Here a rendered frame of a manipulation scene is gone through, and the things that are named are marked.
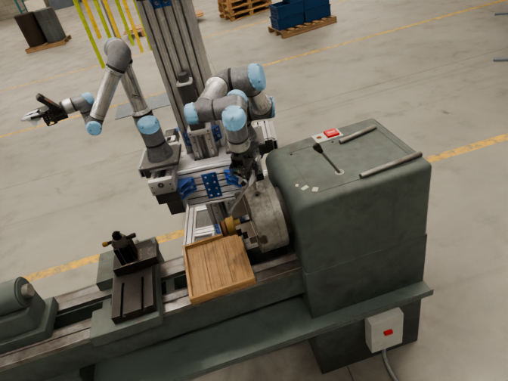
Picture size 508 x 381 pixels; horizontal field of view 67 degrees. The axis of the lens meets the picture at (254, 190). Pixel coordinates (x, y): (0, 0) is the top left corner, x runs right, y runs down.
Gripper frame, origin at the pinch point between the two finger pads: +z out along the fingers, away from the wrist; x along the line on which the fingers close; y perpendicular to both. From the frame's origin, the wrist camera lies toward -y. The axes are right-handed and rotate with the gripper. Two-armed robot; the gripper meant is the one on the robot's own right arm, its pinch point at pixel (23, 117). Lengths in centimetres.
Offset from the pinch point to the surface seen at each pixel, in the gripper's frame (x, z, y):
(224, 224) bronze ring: -93, -65, 35
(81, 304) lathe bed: -76, 8, 62
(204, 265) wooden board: -91, -51, 58
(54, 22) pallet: 1136, 4, 252
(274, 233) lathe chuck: -111, -81, 34
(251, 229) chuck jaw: -103, -74, 34
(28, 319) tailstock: -83, 26, 48
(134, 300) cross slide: -99, -18, 48
